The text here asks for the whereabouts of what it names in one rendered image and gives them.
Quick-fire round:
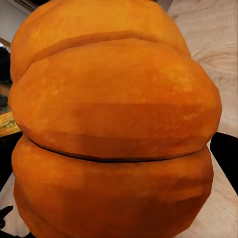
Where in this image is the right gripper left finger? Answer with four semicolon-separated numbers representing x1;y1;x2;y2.
0;132;22;192

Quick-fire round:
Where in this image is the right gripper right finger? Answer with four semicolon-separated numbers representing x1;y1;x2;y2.
210;132;238;195

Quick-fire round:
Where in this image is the pumpkin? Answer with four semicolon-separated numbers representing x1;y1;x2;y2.
0;0;223;238

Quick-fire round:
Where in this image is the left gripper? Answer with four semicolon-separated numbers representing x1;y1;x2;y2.
0;206;36;238

